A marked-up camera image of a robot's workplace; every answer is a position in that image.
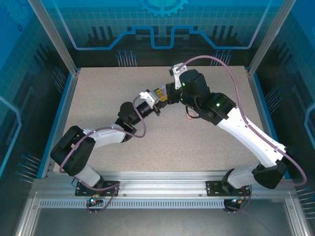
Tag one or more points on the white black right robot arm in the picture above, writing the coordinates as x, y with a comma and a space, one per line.
246, 132

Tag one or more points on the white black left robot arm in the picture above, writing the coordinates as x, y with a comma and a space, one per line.
105, 136

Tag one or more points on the aluminium table side rail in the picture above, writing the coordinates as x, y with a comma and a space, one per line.
259, 103
67, 103

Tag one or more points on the aluminium lower frame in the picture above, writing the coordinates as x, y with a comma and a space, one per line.
157, 221

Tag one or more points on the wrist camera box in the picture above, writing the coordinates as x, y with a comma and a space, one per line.
177, 70
150, 96

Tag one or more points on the aluminium frame post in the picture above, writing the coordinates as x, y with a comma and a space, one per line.
57, 37
268, 37

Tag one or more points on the pink round charging case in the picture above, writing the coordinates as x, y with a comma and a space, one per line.
189, 118

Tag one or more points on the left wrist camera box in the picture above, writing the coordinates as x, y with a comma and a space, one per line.
150, 96

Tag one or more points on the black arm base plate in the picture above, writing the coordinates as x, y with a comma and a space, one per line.
212, 189
81, 190

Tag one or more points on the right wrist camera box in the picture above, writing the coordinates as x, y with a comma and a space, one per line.
177, 70

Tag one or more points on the aluminium front rail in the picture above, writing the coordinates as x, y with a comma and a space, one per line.
162, 182

